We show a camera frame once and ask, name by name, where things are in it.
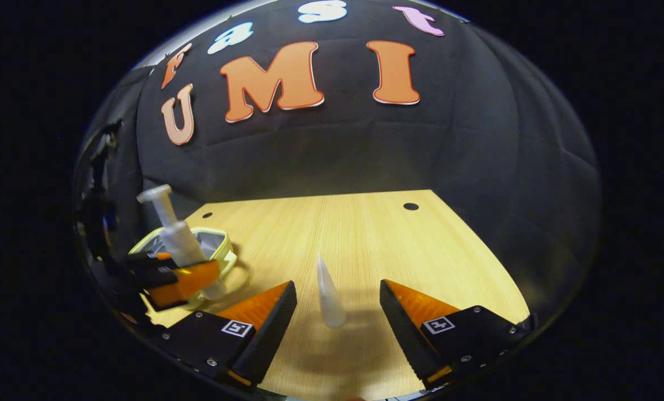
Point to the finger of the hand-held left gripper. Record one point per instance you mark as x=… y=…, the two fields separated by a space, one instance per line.
x=190 y=283
x=142 y=258

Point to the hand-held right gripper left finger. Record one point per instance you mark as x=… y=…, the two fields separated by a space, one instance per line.
x=270 y=334

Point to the white pump bottle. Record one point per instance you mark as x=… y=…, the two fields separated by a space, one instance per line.
x=180 y=242

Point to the white squeeze tube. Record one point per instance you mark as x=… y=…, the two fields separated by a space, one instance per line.
x=330 y=301

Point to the cream yellow suitcase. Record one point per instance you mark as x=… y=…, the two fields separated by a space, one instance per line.
x=220 y=248

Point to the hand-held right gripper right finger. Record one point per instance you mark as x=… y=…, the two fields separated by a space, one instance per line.
x=404 y=328

